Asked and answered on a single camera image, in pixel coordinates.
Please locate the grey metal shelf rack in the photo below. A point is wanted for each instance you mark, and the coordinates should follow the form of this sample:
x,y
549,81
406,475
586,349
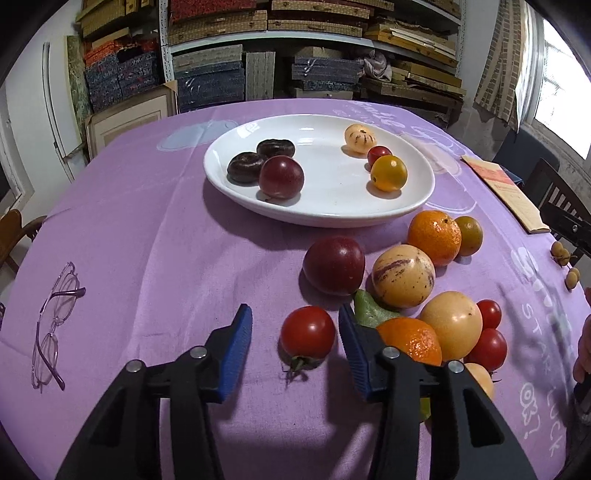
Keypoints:
x,y
165,60

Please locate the person's right hand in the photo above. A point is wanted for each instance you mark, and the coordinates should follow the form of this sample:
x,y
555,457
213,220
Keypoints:
x,y
585,350

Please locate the small brown longan bunch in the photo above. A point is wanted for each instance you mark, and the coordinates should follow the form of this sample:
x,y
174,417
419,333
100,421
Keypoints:
x,y
560,250

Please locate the grey standing box set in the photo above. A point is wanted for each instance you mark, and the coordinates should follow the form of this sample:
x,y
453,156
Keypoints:
x,y
260,76

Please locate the brown paper envelope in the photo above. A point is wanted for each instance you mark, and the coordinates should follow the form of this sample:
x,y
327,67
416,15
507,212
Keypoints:
x,y
508,189

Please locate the dark red plum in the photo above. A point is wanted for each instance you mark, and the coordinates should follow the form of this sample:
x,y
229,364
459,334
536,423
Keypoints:
x,y
280,177
333,265

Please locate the stack of woven straw boxes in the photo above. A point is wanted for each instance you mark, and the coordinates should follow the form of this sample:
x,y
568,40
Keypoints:
x,y
217,27

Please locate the purple framed eyeglasses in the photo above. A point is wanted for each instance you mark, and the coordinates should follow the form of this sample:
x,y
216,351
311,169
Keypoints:
x,y
74,291

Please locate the white leaning board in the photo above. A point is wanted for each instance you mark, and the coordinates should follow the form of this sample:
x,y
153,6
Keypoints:
x,y
55,115

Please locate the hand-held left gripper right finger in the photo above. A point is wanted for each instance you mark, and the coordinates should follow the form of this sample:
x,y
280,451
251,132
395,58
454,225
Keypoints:
x,y
355,355

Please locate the light brown wooden chair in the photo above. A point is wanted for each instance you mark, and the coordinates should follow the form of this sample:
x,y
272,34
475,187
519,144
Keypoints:
x,y
11,230

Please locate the orange yellow tomato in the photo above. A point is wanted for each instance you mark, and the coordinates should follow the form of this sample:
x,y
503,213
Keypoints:
x,y
389,173

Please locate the pink cloth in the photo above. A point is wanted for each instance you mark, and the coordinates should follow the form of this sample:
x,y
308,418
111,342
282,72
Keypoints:
x,y
377,64

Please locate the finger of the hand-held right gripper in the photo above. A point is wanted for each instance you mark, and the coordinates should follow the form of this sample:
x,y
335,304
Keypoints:
x,y
565,226

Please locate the framed picture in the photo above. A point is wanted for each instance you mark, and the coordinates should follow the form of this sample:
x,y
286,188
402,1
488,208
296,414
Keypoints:
x,y
134,117

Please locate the brick pattern curtain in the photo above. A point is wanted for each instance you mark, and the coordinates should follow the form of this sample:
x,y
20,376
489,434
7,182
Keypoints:
x,y
503,69

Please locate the large yellow round fruit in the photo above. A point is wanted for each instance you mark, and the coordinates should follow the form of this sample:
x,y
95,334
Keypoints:
x,y
455,325

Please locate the large striped pepino melon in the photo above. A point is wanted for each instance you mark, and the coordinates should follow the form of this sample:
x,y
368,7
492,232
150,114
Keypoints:
x,y
403,277

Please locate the stack of dark navy boxes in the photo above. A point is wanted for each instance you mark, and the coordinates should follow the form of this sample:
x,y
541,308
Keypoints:
x,y
210,87
323,74

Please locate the stack of flat wooden boxes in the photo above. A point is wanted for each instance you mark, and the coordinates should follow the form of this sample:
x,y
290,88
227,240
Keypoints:
x,y
415,69

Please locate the leafless orange mandarin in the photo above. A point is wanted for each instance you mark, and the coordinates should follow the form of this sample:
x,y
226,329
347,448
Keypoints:
x,y
434,237

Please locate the white oval plate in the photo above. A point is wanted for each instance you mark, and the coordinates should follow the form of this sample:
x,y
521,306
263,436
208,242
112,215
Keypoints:
x,y
323,184

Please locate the small pale pepino melon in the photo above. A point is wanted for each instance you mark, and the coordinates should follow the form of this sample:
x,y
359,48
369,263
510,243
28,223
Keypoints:
x,y
360,137

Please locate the dark purple fruit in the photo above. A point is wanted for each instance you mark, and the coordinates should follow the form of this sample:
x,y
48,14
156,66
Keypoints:
x,y
276,147
247,167

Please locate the small green orange citrus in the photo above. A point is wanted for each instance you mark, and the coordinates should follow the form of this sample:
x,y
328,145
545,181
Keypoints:
x,y
470,235

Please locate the large red tomato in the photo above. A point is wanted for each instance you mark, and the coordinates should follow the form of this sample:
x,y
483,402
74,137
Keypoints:
x,y
308,331

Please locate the mandarin with green leaf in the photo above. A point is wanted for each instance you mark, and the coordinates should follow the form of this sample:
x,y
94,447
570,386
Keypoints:
x,y
413,339

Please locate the green marbled board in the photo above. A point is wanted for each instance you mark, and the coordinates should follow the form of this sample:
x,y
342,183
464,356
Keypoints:
x,y
76,78

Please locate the bright window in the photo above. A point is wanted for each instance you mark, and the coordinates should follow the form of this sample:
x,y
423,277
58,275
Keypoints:
x,y
561,92

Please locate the stack of blue floral boxes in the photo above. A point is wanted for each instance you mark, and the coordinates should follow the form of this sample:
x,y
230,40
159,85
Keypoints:
x,y
120,78

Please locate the dark wooden chair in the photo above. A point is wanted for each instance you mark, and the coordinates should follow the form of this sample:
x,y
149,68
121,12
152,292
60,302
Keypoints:
x,y
547,177

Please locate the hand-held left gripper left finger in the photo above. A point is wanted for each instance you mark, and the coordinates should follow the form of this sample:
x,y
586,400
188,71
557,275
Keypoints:
x,y
235,350

